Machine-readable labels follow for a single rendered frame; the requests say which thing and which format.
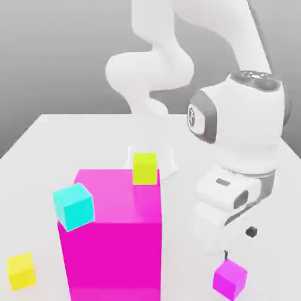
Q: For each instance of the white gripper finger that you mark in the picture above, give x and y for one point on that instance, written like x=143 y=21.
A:
x=251 y=231
x=225 y=255

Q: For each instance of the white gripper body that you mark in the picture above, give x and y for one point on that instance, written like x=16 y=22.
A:
x=212 y=225

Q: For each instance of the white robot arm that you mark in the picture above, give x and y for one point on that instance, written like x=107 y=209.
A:
x=249 y=122

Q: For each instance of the small purple cube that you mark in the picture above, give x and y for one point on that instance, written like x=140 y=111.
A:
x=229 y=279

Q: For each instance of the small lime cube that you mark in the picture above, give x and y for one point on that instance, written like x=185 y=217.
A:
x=144 y=169

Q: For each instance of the small cyan cube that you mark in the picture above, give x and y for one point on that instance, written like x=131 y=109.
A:
x=75 y=209

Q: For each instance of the small yellow cube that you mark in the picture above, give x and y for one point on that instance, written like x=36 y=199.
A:
x=21 y=272

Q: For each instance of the large magenta box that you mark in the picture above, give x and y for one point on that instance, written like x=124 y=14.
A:
x=112 y=254

